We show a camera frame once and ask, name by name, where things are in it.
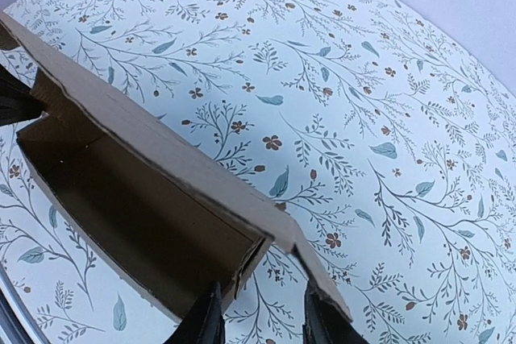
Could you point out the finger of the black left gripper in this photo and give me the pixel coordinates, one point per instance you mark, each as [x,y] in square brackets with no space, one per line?
[17,103]

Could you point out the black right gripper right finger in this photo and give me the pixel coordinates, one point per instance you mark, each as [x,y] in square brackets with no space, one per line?
[323,323]

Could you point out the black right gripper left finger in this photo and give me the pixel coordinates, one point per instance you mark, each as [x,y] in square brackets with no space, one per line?
[204,323]

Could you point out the brown cardboard box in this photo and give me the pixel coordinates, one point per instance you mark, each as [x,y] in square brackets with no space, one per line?
[165,215]

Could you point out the floral patterned table mat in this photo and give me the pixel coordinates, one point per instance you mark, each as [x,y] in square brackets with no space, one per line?
[390,144]

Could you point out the aluminium front rail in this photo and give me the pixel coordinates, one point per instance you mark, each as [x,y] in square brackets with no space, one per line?
[16,322]

